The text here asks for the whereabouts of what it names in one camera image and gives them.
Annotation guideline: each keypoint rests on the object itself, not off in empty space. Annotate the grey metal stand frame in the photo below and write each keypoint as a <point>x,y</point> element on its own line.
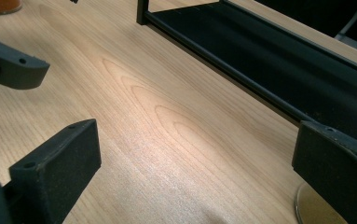
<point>356,42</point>

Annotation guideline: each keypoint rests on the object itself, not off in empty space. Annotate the silver metal lid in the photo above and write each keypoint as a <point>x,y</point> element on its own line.
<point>314,208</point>

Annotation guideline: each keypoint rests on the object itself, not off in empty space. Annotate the black metal shelf rack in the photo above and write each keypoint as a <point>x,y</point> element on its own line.
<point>275,65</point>

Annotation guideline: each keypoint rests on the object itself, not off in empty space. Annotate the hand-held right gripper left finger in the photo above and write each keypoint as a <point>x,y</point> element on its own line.
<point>58,168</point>

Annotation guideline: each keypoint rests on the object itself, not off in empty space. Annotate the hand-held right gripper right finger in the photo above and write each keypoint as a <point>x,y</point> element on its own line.
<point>337,168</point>

